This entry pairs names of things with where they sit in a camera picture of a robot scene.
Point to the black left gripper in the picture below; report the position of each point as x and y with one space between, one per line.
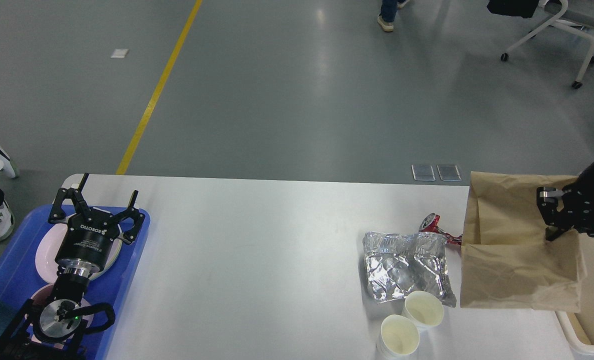
88 242

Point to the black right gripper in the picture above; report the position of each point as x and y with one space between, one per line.
577 200

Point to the pink plate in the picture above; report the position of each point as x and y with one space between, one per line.
45 255

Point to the brown paper sheet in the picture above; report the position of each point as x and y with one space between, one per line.
506 261

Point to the pink mug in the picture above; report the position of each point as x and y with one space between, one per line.
49 328

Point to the white paper cup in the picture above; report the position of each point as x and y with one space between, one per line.
398 338
424 310

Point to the white paper cup front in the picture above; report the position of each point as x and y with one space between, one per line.
398 338

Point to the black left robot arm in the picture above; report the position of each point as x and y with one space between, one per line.
64 276

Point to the yellow-green plate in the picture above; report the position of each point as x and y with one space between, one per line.
113 255

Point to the blue plastic tray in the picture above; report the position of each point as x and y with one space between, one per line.
19 279

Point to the right metal floor plate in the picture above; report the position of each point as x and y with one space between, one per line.
449 172

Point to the metal floor plate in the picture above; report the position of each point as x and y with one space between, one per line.
449 172
423 172

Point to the small red object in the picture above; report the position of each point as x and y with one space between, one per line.
430 224

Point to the left metal floor plate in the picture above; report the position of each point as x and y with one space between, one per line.
423 172

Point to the crumpled aluminium foil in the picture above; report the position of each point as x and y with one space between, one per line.
397 265

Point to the white floor label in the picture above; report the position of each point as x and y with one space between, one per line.
119 53

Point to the white office chair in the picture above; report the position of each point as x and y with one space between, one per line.
574 17

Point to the person in blue jeans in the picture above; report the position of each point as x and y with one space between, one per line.
387 12

